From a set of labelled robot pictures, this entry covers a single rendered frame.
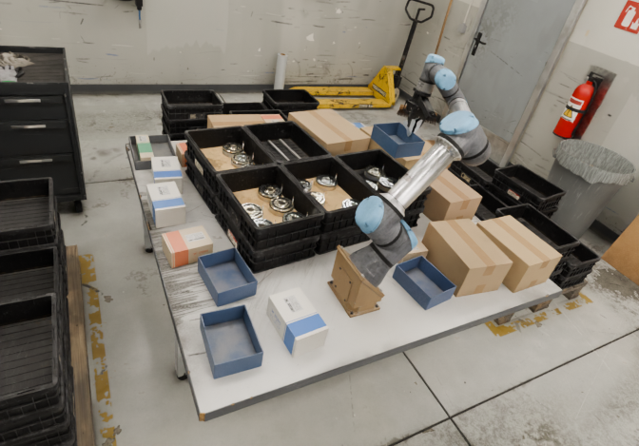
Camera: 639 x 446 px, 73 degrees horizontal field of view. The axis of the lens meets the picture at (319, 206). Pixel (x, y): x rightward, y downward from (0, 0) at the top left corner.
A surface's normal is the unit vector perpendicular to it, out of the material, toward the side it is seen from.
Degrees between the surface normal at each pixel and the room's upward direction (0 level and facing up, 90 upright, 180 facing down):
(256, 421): 0
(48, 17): 90
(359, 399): 0
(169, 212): 90
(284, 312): 0
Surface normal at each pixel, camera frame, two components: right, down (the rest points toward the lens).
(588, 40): -0.88, 0.13
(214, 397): 0.17, -0.81
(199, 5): 0.44, 0.57
